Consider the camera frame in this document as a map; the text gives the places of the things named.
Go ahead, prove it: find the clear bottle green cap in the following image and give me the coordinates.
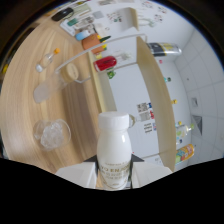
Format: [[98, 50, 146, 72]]
[[175, 123, 195, 141]]

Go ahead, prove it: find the two-tier wooden shelf rack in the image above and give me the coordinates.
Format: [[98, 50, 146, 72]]
[[54, 33, 178, 173]]

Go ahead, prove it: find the red liquid bottle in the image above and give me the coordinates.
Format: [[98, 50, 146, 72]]
[[93, 55, 118, 73]]

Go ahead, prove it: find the white scale with green cup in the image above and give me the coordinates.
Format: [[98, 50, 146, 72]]
[[59, 16, 84, 37]]

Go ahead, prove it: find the orange container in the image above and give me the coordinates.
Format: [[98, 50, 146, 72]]
[[81, 33, 108, 55]]

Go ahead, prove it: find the white milk bottle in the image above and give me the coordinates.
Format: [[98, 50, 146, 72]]
[[95, 111, 134, 191]]

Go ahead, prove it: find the yellow colourful can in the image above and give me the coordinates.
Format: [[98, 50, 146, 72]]
[[175, 143, 195, 164]]

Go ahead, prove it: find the clear glass with ice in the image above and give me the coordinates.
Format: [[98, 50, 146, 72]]
[[32, 118, 72, 152]]

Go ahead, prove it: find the small bottle orange cap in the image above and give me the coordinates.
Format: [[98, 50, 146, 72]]
[[35, 48, 62, 73]]

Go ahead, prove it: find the black jug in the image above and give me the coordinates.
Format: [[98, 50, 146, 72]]
[[51, 7, 74, 23]]

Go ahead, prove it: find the wooden wall shelf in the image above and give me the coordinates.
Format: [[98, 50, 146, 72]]
[[126, 7, 141, 33]]

